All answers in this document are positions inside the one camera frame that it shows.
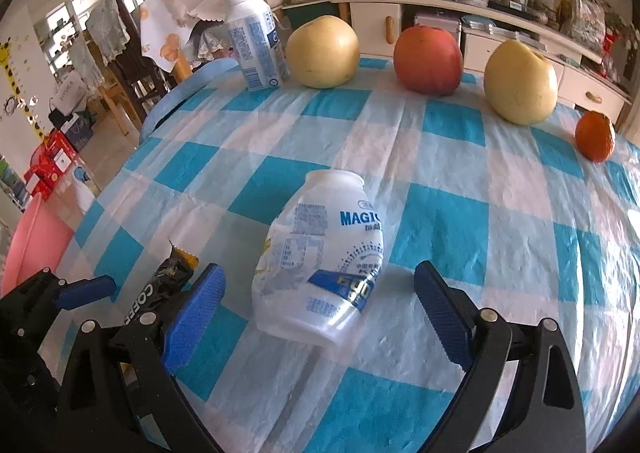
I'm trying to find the orange tangerine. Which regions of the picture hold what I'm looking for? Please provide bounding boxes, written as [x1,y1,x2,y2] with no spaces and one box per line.
[575,110,617,163]

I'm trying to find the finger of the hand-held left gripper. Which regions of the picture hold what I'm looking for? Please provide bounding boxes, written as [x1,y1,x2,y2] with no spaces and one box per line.
[0,268,117,334]

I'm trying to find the blue chair backrest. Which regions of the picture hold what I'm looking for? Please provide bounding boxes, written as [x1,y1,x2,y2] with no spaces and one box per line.
[140,58,242,140]

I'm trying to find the large yellow pear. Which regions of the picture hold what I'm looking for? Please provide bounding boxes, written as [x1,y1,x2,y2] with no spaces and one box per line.
[484,39,558,126]

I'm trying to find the red apple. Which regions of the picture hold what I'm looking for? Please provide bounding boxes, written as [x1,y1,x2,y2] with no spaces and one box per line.
[393,26,463,96]

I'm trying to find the blue white checkered tablecloth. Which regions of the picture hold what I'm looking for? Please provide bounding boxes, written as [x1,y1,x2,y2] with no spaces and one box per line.
[37,56,640,453]

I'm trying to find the floral cloth dining table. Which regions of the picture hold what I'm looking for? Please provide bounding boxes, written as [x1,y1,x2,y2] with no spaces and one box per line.
[139,0,202,75]

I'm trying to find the crushed white plastic bottle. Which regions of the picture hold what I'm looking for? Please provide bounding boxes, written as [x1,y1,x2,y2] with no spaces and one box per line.
[251,170,386,349]

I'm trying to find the tall white milk bottle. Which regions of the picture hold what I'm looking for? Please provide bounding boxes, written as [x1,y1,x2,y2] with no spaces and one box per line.
[222,0,291,93]

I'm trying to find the round yellow pear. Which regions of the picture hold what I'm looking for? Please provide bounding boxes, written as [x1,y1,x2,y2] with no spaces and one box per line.
[285,16,361,89]

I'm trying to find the black coffee stick packet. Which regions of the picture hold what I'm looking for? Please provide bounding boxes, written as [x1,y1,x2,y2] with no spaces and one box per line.
[122,240,201,330]

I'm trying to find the white sideboard cabinet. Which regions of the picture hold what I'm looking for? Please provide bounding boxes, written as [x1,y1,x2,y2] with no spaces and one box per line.
[330,0,633,130]

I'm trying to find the giraffe wall sticker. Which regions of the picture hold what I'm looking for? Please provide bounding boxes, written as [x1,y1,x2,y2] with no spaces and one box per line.
[0,37,27,101]

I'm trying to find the plastic bag with handles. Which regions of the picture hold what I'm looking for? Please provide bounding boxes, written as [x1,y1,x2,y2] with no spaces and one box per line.
[567,0,608,51]

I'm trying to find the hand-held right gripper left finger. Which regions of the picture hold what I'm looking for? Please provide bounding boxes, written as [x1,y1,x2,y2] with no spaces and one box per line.
[54,263,227,453]

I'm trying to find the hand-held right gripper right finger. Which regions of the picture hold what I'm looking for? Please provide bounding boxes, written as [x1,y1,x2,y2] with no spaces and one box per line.
[414,260,587,453]

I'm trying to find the dark wooden chair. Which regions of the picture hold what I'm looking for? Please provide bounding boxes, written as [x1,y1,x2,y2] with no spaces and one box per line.
[86,0,167,135]

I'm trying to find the red gift boxes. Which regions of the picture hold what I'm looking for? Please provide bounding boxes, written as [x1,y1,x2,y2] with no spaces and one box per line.
[22,130,77,197]

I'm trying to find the pink plastic basin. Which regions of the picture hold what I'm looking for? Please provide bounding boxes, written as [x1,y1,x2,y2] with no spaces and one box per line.
[0,193,76,299]

